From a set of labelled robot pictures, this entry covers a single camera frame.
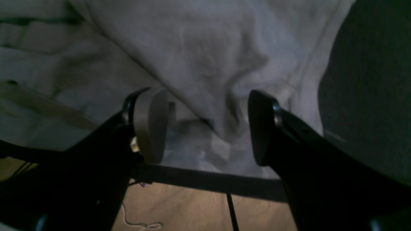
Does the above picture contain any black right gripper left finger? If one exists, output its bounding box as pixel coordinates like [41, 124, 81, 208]
[0, 88, 169, 231]

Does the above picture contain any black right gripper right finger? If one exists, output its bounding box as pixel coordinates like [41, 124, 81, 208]
[248, 90, 411, 231]

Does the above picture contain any grey T-shirt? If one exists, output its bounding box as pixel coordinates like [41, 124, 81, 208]
[0, 0, 354, 179]

